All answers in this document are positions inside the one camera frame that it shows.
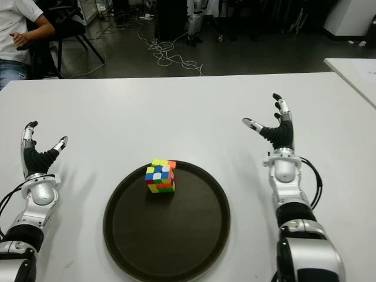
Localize white glass-front cabinet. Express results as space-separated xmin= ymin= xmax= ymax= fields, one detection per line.
xmin=78 ymin=0 xmax=99 ymax=26

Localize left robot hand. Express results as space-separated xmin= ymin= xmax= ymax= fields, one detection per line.
xmin=20 ymin=120 xmax=69 ymax=180

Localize dark brown round tray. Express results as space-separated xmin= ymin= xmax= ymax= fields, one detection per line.
xmin=102 ymin=160 xmax=231 ymax=282

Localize grey humanoid robot legs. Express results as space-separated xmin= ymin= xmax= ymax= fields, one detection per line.
xmin=186 ymin=0 xmax=206 ymax=47

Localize black chair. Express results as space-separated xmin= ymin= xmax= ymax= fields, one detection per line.
xmin=28 ymin=0 xmax=106 ymax=79

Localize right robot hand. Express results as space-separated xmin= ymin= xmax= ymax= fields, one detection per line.
xmin=242 ymin=93 xmax=296 ymax=152

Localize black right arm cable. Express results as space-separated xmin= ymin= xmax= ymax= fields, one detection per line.
xmin=299 ymin=157 xmax=324 ymax=209

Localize black cabinet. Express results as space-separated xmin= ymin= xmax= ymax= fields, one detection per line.
xmin=157 ymin=0 xmax=189 ymax=41

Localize white neighbouring table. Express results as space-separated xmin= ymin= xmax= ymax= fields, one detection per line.
xmin=324 ymin=58 xmax=376 ymax=109

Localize white cabinet with dark base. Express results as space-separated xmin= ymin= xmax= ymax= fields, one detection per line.
xmin=323 ymin=0 xmax=376 ymax=38

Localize silver folded stand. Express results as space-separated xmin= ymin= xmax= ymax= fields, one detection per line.
xmin=289 ymin=7 xmax=308 ymax=33

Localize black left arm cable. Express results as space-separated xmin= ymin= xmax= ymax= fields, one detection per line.
xmin=0 ymin=182 xmax=30 ymax=239

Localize white paper sheet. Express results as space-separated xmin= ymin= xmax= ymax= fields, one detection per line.
xmin=357 ymin=69 xmax=376 ymax=83

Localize person in white shirt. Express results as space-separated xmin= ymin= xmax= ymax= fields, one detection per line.
xmin=0 ymin=0 xmax=56 ymax=89

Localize black wheeled stand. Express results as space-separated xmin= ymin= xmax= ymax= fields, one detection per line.
xmin=205 ymin=0 xmax=239 ymax=43

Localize multicoloured Rubik's cube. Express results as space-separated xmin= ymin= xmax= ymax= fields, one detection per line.
xmin=145 ymin=158 xmax=177 ymax=194

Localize white tangled floor cable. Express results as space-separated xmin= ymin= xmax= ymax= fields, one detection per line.
xmin=137 ymin=29 xmax=205 ymax=77

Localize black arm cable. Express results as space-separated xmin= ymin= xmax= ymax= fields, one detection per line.
xmin=0 ymin=182 xmax=30 ymax=239
xmin=299 ymin=157 xmax=324 ymax=209

